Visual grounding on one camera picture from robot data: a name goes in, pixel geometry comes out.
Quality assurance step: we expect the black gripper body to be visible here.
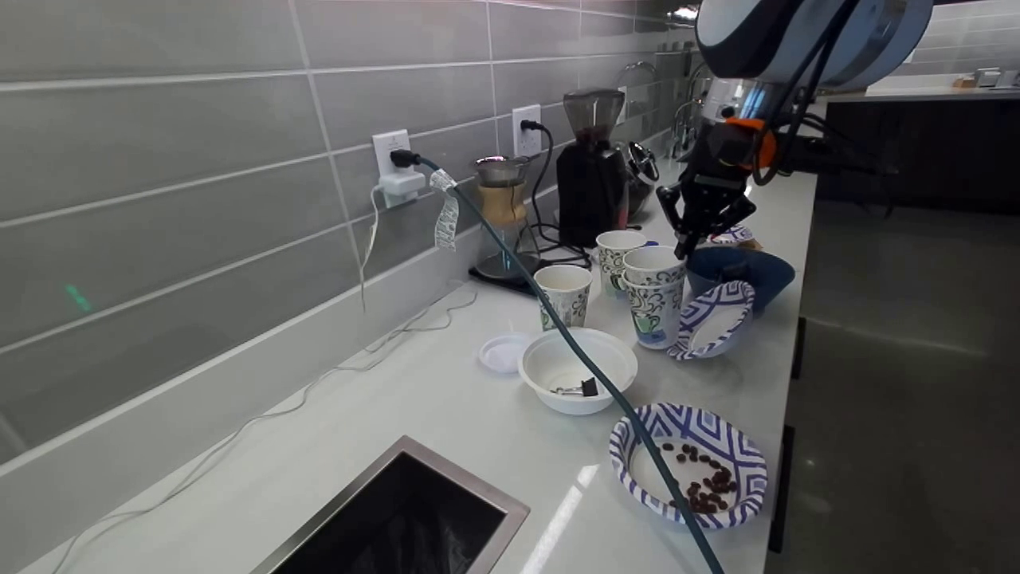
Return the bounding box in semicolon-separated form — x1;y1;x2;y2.
679;119;771;233

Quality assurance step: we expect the dark blue bowl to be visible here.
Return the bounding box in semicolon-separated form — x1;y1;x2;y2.
686;243;798;316

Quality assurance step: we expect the black coffee grinder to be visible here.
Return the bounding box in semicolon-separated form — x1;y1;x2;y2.
555;85;630;250

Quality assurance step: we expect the glass pour-over carafe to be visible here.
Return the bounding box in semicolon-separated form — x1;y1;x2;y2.
469;152;544;286

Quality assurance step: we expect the white ceramic bowl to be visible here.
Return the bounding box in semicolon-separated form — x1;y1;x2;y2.
516;326;643;417

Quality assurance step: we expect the blue patterned plate with beans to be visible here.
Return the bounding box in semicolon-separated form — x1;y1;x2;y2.
605;398;771;536

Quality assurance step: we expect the round white plastic lid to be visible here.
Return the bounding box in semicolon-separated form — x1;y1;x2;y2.
472;332;532;375

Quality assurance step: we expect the white plug adapter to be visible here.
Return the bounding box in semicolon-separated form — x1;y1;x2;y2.
378;169;432;210

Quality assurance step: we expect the recessed dark sink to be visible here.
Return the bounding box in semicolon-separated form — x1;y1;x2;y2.
248;430;532;574

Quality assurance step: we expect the orange wrist camera bracket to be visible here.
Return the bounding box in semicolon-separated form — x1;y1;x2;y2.
722;114;783;179

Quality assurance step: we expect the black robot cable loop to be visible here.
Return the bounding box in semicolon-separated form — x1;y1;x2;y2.
759;0;885;173

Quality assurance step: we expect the black grinder power cord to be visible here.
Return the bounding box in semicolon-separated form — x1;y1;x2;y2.
516;119;594;269

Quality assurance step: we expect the thick dark power cable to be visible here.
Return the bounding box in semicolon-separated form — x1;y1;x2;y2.
387;147;726;574

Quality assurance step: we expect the white wall outlet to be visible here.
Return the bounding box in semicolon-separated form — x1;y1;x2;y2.
509;98;544;158
371;124;415;186

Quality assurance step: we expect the thin white cable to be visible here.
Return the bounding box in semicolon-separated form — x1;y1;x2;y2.
45;188;483;574

